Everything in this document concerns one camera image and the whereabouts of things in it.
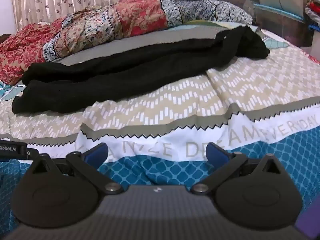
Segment purple object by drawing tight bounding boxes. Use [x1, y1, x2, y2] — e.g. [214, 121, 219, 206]
[294, 204, 320, 240]

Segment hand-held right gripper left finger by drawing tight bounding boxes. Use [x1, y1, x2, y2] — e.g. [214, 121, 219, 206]
[30, 146, 123, 195]

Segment clear plastic storage box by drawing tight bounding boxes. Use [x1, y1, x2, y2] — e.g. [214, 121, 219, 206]
[215, 0, 312, 49]

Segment stack of folded clothes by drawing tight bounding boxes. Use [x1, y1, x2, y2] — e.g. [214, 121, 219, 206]
[304, 0, 320, 32]

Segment patterned bedsheet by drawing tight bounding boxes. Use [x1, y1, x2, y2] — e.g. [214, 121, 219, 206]
[0, 20, 320, 230]

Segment black pants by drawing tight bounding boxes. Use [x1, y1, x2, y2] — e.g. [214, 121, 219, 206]
[11, 25, 270, 115]

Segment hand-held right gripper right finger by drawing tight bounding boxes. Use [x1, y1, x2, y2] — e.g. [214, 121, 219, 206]
[191, 142, 278, 195]

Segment floral patchwork quilt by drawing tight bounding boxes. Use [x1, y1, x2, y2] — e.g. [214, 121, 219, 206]
[0, 0, 253, 85]

